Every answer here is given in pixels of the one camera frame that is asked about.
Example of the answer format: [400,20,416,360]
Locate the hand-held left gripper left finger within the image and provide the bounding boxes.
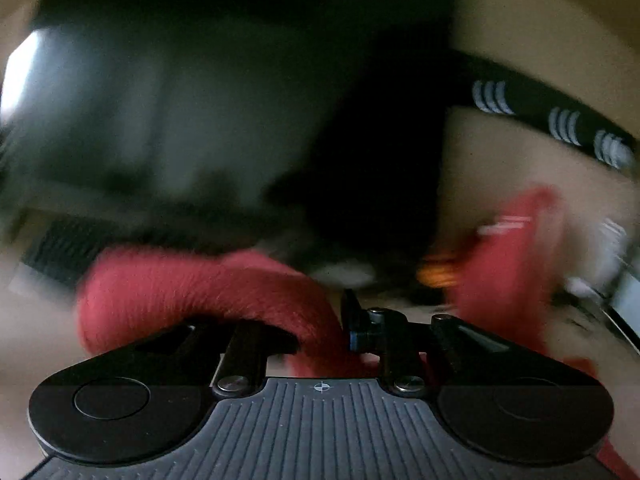
[37,320,301,400]

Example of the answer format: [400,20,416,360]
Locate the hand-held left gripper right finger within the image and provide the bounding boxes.
[341,289,601,399]

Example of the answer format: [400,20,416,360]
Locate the red fleece garment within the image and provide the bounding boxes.
[75,187,640,480]

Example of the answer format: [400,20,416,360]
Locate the white rounded device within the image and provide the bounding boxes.
[307,260,378,288]

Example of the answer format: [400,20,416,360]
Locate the small orange toy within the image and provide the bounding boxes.
[417,254,463,288]

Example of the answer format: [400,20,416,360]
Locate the black keyboard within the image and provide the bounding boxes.
[20,215,131,293]

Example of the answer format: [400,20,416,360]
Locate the curved dark monitor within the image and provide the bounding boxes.
[0,0,458,266]

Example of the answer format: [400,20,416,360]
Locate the small lit monitor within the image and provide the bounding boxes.
[602,270,640,353]

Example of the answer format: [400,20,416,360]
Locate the black power strip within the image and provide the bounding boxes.
[447,50,640,181]

